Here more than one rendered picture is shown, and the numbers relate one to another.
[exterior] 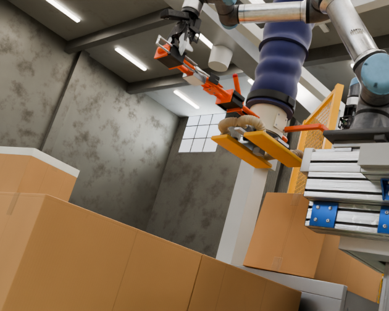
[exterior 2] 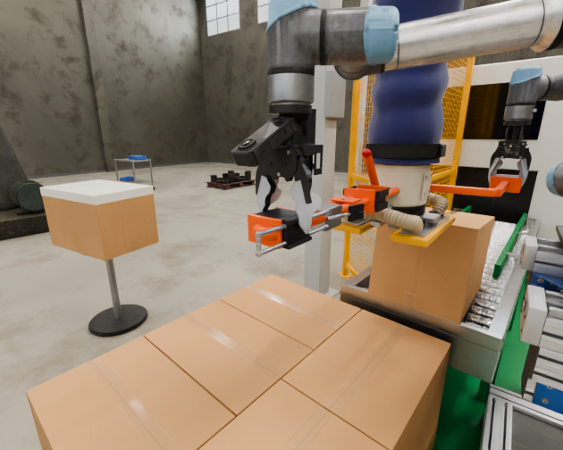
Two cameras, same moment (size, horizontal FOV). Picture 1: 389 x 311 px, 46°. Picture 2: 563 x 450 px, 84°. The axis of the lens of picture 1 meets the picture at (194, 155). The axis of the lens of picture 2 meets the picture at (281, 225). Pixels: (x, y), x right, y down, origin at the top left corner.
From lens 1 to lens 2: 1.44 m
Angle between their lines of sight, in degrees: 35
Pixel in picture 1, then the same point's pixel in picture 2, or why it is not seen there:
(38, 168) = (111, 212)
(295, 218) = (424, 251)
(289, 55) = (437, 68)
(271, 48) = not seen: hidden behind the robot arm
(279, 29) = (415, 15)
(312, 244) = (452, 287)
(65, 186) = (146, 208)
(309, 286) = (455, 330)
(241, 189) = not seen: hidden behind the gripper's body
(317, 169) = (559, 349)
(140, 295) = not seen: outside the picture
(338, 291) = (493, 344)
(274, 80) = (417, 126)
